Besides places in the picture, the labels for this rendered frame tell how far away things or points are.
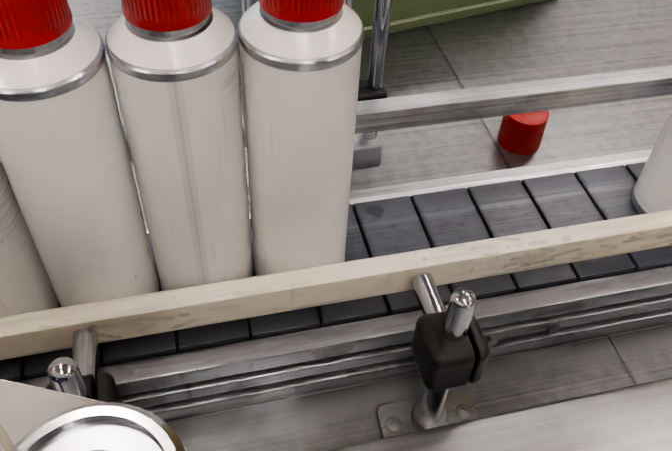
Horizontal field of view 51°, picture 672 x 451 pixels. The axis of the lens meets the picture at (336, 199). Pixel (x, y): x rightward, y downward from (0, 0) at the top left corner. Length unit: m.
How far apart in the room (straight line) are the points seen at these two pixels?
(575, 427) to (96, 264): 0.24
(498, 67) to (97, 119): 0.44
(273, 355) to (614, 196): 0.25
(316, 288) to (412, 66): 0.33
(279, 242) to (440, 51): 0.36
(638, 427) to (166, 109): 0.27
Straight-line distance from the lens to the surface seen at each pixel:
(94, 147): 0.30
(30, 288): 0.37
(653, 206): 0.47
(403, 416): 0.41
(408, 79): 0.63
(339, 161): 0.32
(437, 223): 0.44
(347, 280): 0.36
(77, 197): 0.31
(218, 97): 0.29
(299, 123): 0.29
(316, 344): 0.38
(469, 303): 0.32
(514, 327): 0.43
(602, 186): 0.49
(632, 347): 0.48
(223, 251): 0.35
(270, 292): 0.35
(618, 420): 0.39
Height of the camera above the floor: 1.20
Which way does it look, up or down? 46 degrees down
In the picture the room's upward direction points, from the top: 4 degrees clockwise
